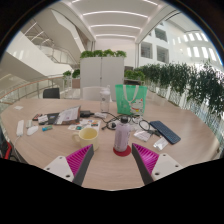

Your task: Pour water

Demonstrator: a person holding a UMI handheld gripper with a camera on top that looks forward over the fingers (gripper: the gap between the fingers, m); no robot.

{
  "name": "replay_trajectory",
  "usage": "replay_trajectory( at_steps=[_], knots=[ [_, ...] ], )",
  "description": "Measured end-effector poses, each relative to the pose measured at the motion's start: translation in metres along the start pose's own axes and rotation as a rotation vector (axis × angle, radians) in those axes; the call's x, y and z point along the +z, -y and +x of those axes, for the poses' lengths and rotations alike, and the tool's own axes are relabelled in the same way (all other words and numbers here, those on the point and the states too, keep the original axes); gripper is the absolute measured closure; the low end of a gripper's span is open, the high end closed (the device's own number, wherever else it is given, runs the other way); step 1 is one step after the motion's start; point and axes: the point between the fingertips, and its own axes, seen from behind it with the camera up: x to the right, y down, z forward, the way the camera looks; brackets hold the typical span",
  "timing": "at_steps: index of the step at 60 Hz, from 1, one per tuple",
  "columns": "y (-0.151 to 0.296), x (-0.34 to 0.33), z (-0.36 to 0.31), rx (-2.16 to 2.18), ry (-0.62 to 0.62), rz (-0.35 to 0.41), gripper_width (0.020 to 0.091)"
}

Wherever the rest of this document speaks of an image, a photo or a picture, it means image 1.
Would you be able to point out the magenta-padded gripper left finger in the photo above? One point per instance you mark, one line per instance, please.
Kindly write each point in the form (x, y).
(59, 165)

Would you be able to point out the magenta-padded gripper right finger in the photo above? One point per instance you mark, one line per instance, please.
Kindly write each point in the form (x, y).
(164, 164)

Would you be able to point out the purple drink bottle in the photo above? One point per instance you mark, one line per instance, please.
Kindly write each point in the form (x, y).
(121, 136)

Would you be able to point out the clear plastic packet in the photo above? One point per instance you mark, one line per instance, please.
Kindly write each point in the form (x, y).
(160, 143)

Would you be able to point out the dark blue keyboard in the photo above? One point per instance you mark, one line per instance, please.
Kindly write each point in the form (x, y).
(165, 131)

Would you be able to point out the white printed card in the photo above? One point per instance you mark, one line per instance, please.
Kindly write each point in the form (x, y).
(142, 135)

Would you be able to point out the small teal stick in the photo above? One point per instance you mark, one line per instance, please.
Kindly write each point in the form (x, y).
(47, 128)

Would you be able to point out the cream yellow mug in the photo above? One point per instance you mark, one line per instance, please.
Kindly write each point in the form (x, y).
(88, 137)

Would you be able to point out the flat round red coaster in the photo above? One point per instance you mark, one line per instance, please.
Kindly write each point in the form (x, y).
(121, 154)

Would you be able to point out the white computer mouse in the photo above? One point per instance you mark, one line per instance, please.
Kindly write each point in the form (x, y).
(32, 130)

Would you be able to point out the colourful sticker sheet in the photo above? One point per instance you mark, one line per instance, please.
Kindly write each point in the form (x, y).
(85, 123)

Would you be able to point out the open booklet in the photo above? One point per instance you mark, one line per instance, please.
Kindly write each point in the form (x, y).
(68, 116)

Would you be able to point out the white power strip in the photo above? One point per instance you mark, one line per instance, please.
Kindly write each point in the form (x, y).
(20, 128)

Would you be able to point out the red and black chair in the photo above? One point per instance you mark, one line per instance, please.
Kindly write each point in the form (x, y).
(6, 150)

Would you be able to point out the small black box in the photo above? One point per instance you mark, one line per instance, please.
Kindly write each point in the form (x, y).
(87, 113)

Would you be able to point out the white paper slip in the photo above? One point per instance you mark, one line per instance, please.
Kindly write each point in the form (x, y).
(18, 107)

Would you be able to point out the green tote bag, cat print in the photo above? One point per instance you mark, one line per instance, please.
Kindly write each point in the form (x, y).
(128, 100)

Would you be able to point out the white chair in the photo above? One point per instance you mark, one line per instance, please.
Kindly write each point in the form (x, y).
(90, 94)

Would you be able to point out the clear shaker bottle, white lid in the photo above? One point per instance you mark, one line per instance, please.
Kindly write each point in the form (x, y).
(105, 100)

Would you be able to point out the row of green plants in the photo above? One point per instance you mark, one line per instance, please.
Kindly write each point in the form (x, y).
(196, 86)

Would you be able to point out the brown planter with plants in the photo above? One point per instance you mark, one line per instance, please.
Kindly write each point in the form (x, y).
(76, 76)

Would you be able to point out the white cabinet topped with plants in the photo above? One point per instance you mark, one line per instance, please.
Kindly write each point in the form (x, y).
(101, 73)

